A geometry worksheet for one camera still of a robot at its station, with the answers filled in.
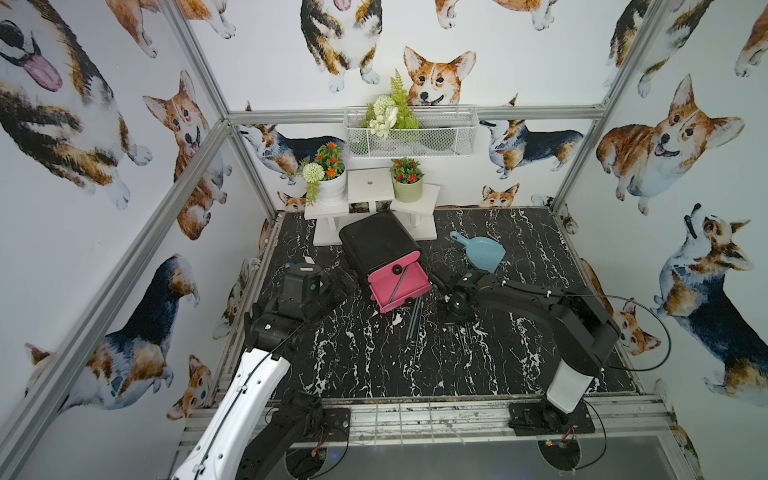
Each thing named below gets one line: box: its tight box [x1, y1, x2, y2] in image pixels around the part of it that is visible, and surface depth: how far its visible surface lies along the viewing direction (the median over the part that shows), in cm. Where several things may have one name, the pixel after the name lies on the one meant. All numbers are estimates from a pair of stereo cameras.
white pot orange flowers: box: [300, 141, 347, 206], surface depth 95 cm
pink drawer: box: [368, 250, 433, 314], surface depth 90 cm
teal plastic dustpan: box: [449, 231, 507, 274], surface depth 111 cm
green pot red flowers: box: [390, 157, 424, 203], surface depth 97 cm
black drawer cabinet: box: [339, 210, 422, 282], surface depth 92 cm
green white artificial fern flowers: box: [360, 68, 419, 139], surface depth 82 cm
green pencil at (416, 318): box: [410, 296, 423, 341], surface depth 92 cm
